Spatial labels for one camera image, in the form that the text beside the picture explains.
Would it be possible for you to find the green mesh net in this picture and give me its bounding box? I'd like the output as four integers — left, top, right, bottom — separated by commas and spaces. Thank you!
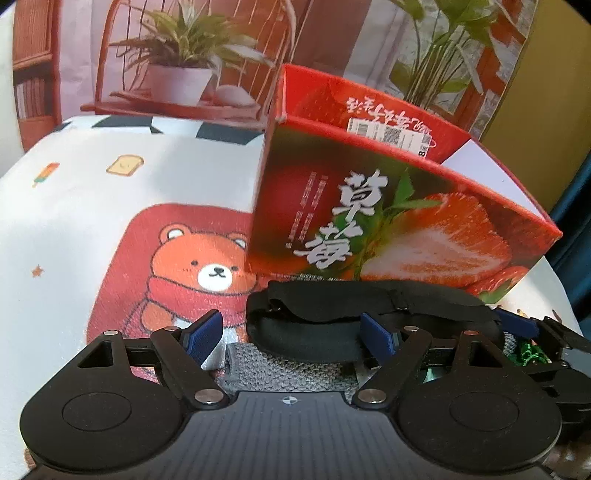
519, 340, 551, 367

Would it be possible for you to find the cartoon print tablecloth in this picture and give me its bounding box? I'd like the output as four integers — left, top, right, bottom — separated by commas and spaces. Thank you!
0, 115, 583, 480

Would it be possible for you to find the grey knitted cloth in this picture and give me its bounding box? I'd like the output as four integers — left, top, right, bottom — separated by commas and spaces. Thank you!
217, 343, 359, 397

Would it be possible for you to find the red strawberry cardboard box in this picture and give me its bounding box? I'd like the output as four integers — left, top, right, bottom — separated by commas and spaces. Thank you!
246, 64, 561, 302

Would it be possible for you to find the printed room backdrop poster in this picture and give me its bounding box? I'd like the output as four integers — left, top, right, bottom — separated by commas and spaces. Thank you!
12, 0, 537, 149

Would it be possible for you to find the white shipping label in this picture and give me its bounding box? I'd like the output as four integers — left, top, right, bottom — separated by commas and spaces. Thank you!
346, 118, 432, 157

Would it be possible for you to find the black fabric strap band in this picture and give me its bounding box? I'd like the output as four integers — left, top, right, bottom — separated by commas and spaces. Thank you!
246, 280, 504, 363

